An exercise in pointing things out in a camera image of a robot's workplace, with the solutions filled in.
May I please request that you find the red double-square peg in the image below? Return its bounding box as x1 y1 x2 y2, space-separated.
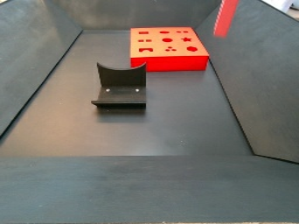
214 0 239 38

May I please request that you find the red shape-sorter board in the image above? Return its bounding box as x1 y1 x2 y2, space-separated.
130 27 210 72

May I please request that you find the black curved holder stand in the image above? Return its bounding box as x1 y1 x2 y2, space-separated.
91 64 146 107

